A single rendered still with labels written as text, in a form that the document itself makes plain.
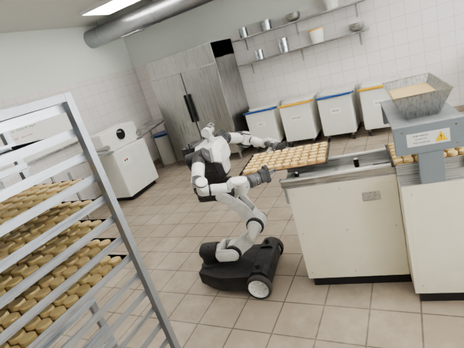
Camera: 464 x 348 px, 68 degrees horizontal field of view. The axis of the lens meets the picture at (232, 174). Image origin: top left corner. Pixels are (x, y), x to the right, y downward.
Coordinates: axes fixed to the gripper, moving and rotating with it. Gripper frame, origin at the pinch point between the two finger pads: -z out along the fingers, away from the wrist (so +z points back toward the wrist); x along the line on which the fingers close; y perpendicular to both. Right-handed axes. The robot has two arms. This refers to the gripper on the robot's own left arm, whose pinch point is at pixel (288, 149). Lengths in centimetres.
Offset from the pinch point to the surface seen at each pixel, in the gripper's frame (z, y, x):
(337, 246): -45, -9, -65
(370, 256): -59, 5, -75
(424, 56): 146, 362, -8
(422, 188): -96, 17, -19
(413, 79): -58, 68, 29
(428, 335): -107, -7, -100
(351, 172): -56, 5, -12
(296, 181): -31.5, -20.4, -11.9
